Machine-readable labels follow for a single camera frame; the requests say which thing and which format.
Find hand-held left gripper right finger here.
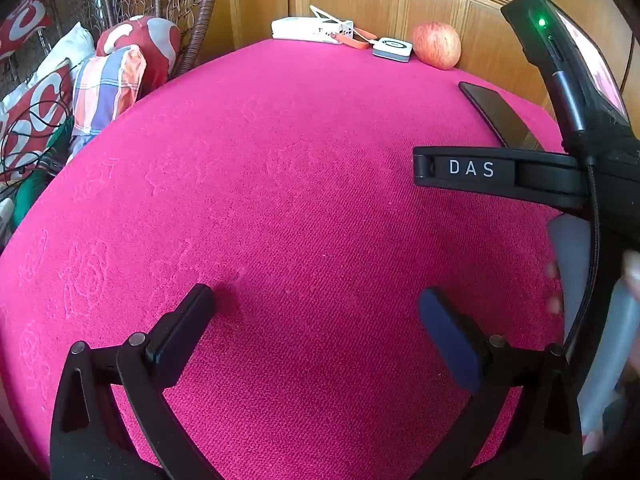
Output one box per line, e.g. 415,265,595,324
419,287,583,480

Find black smartphone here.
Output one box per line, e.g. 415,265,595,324
459,81,546,151

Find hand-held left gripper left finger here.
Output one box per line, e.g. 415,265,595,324
50,283,223,480

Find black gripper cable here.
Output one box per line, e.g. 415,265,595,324
565,160,601,356

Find white flat carton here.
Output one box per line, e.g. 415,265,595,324
271,5,354,46

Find pink tablecloth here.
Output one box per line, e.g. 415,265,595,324
0,35,568,480

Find red apple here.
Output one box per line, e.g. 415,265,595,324
412,21,462,70

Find white bordered red cushion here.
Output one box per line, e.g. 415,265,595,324
0,22,96,181

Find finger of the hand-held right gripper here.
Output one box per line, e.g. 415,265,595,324
412,145,588,208

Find wicker hanging chair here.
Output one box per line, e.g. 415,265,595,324
30,0,221,81

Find green cloth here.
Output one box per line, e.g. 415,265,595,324
12,120,73,226

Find orange scissors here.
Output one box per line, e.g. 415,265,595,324
332,30,378,52

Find white grey small device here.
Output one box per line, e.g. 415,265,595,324
372,37,414,63

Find red white printed cushion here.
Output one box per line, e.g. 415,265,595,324
0,0,53,58

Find pastel checked cloth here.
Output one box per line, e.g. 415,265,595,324
67,45,147,161

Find round red white cushion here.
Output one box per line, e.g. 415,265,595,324
96,16,182,98

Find person's right forearm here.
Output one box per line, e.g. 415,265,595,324
546,214,640,461

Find tangled black cables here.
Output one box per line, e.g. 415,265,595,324
0,100,73,186

